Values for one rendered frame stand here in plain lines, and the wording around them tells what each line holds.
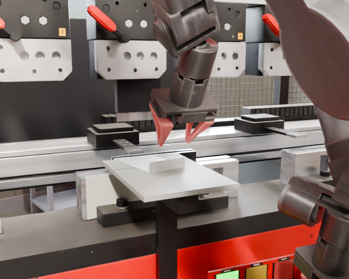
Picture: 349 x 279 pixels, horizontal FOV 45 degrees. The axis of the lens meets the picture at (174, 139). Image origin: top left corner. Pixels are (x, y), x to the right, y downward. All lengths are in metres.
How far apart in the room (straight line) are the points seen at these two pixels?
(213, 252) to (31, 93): 0.77
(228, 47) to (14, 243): 0.61
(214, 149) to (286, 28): 1.05
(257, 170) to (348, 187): 0.91
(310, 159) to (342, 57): 0.96
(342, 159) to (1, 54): 0.61
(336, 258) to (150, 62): 0.52
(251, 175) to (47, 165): 0.76
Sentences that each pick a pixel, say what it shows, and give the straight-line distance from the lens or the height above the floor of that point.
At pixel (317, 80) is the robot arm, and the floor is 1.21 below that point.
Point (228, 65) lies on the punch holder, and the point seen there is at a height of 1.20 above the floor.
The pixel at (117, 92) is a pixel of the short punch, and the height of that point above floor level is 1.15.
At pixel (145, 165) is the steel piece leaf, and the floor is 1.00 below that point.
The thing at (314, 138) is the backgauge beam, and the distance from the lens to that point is 1.54.
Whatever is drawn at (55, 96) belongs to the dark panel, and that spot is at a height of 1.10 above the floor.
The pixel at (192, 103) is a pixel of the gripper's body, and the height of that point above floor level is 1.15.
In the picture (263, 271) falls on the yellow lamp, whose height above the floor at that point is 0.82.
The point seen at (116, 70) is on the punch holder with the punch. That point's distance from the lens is 0.88.
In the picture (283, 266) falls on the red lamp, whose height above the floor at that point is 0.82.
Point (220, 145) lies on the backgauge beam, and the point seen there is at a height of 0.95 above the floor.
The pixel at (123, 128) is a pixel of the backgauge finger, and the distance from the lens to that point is 1.14.
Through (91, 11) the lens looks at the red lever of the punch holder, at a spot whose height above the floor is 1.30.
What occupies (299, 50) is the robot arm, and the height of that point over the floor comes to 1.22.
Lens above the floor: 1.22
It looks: 11 degrees down
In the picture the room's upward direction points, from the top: straight up
